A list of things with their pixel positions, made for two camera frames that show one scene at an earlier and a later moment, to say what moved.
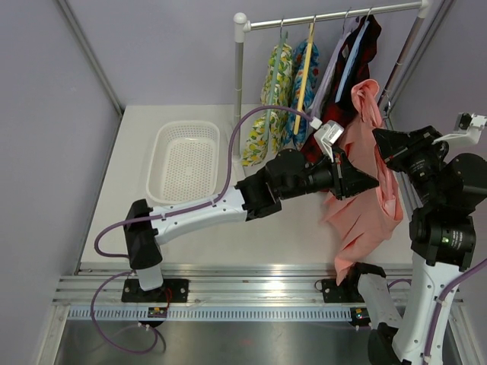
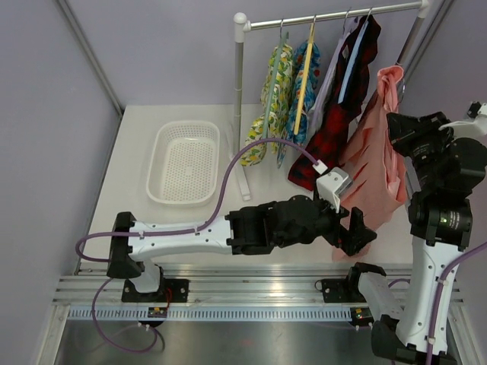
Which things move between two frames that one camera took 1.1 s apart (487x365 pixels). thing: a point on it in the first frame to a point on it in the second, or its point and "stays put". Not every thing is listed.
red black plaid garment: x=361 y=37 stays put
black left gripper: x=347 y=179 to x=354 y=239
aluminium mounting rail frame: x=228 y=284 stays put
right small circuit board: x=360 y=316 stays put
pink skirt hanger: x=363 y=95 to x=387 y=79
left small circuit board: x=157 y=312 stays put
